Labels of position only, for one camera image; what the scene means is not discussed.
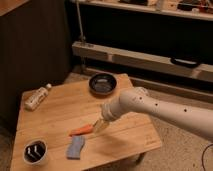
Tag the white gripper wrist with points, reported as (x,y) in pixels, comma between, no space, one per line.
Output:
(107,116)

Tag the orange pepper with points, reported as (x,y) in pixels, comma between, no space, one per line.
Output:
(82,130)

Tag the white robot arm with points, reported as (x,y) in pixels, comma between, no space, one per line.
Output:
(198,121)

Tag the black ceramic bowl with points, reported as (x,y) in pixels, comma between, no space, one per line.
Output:
(102,84)

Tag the wooden table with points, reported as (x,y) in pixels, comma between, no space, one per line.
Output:
(71,106)

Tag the blue sponge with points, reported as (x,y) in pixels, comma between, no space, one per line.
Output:
(74,149)

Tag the white plastic bottle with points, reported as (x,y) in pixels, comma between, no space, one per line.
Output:
(37,97)

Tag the metal shelf rack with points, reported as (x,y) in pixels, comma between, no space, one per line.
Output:
(145,38)

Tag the black handle object on shelf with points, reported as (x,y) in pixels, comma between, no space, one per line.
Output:
(183,63)

